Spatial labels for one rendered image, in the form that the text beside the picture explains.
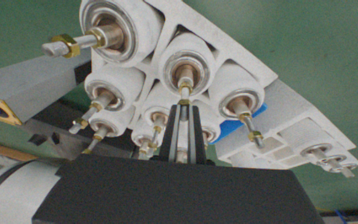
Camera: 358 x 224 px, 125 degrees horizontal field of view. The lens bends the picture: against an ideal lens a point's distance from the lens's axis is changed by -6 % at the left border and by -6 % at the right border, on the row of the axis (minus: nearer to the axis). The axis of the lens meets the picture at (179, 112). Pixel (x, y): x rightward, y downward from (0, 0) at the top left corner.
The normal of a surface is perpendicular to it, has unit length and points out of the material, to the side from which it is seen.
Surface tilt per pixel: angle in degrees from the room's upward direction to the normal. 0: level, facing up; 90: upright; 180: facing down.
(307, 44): 0
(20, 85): 90
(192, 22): 0
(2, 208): 49
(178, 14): 0
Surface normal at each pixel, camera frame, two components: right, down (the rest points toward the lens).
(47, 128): 0.30, 0.03
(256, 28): -0.07, 0.67
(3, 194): 0.43, -0.31
